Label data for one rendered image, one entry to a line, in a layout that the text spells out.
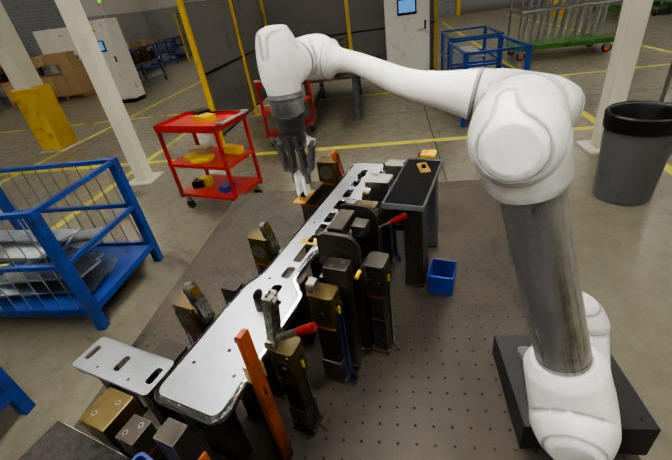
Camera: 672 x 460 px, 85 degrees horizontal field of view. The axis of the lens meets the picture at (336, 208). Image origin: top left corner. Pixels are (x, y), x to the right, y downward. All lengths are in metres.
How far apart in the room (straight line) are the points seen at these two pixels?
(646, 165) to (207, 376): 3.31
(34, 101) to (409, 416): 7.66
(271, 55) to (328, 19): 7.52
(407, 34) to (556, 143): 7.07
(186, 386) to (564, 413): 0.82
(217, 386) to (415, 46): 7.10
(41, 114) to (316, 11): 5.36
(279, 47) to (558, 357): 0.86
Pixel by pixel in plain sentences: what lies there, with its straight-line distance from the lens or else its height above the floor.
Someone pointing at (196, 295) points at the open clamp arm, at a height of 1.08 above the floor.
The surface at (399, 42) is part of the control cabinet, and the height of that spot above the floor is 0.85.
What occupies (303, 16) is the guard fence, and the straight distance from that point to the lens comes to 8.51.
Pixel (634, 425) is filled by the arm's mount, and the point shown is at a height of 0.81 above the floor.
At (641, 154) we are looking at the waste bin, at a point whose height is 0.46.
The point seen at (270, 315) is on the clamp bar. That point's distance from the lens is 0.87.
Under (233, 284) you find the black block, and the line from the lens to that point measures 1.28.
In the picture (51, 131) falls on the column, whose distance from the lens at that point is 8.17.
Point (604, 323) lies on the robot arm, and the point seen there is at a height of 1.05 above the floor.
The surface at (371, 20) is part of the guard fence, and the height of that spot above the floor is 1.22.
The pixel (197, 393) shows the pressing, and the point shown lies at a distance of 1.03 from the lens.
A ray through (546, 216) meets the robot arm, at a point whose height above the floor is 1.43.
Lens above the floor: 1.77
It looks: 30 degrees down
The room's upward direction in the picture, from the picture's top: 9 degrees counter-clockwise
